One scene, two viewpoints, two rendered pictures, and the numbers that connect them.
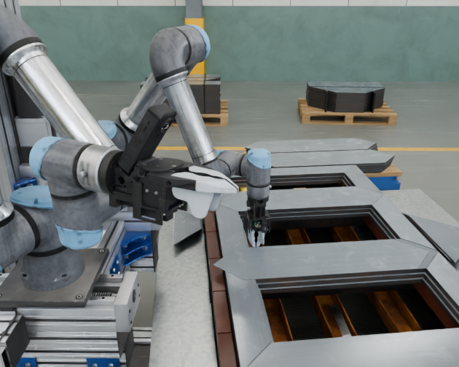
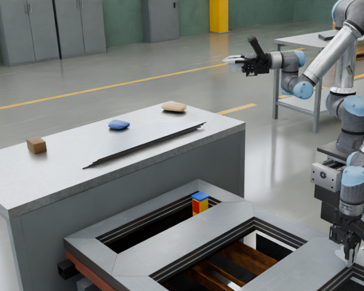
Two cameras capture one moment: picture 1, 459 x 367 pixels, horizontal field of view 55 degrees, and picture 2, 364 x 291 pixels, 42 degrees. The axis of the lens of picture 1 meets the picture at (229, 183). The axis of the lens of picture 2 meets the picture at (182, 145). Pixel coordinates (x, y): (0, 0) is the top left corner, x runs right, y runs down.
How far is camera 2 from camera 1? 2.49 m
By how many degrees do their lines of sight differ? 122
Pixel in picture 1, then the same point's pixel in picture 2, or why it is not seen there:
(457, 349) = (156, 255)
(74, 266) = (339, 143)
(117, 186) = (264, 64)
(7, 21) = (350, 11)
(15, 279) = not seen: hidden behind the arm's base
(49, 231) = (340, 114)
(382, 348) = (197, 237)
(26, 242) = (334, 109)
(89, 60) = not seen: outside the picture
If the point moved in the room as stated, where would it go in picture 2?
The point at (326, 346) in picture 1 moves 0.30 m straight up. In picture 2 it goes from (226, 226) to (226, 157)
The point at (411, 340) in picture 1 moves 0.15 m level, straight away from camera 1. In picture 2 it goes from (184, 248) to (190, 273)
